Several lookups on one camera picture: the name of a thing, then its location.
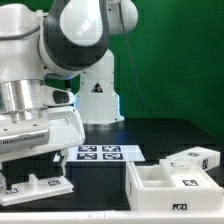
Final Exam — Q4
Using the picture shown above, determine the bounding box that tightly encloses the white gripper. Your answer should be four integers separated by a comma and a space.
0, 106, 85, 176

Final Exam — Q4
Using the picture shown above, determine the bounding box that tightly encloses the white marker sheet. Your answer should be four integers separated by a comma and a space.
53, 144, 146, 163

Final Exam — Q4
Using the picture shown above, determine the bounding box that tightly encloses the white door panel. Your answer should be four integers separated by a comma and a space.
159, 159, 220, 189
0, 174, 73, 206

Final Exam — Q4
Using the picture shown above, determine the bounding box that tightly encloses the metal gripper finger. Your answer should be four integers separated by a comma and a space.
0, 172, 7, 191

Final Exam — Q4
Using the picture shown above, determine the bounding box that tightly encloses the white cabinet body box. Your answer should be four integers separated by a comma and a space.
125, 161, 224, 211

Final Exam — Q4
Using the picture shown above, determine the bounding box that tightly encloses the white L-shaped fence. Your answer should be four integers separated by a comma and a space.
0, 210, 224, 224

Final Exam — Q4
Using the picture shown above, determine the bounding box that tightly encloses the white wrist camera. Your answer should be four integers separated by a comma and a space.
41, 85, 74, 107

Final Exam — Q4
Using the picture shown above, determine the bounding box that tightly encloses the white cabinet top block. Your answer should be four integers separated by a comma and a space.
167, 146, 221, 171

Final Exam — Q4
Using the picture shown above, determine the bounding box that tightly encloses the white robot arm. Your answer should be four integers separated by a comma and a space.
0, 0, 138, 196

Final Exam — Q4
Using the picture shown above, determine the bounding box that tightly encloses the white door panel front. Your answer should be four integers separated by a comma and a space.
0, 174, 73, 206

